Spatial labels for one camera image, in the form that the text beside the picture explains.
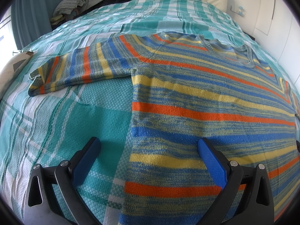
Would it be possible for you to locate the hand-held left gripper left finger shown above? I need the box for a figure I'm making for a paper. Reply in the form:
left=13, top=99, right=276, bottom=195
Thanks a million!
left=23, top=136, right=102, bottom=217

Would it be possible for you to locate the blue curtain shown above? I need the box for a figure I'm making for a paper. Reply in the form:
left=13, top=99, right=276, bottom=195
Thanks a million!
left=10, top=0, right=73, bottom=50

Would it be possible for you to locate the cream patterned pillow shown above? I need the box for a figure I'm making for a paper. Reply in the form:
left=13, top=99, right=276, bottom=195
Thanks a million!
left=0, top=50, right=33, bottom=92

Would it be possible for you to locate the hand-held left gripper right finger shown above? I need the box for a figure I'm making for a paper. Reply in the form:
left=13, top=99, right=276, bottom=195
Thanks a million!
left=197, top=138, right=275, bottom=223

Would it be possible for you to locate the yellow green cloth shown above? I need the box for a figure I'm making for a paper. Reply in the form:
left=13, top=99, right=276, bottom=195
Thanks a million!
left=50, top=14, right=64, bottom=25

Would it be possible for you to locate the white wall switch panel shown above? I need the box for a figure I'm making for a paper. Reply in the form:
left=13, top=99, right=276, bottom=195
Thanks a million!
left=231, top=5, right=246, bottom=17

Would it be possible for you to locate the folded grey knit blanket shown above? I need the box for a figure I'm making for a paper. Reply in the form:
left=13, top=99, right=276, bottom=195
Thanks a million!
left=53, top=0, right=89, bottom=17

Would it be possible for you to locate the teal plaid bed blanket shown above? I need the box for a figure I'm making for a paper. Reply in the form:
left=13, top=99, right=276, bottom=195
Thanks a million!
left=0, top=0, right=300, bottom=225

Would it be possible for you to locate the striped knit sweater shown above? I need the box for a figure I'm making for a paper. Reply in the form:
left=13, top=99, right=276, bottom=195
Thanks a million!
left=28, top=33, right=300, bottom=225

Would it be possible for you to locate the white wardrobe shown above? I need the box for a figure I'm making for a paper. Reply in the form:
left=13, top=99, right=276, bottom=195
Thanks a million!
left=244, top=0, right=300, bottom=89

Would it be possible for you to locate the window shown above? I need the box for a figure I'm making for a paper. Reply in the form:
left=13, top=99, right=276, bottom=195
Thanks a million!
left=0, top=14, right=17, bottom=60

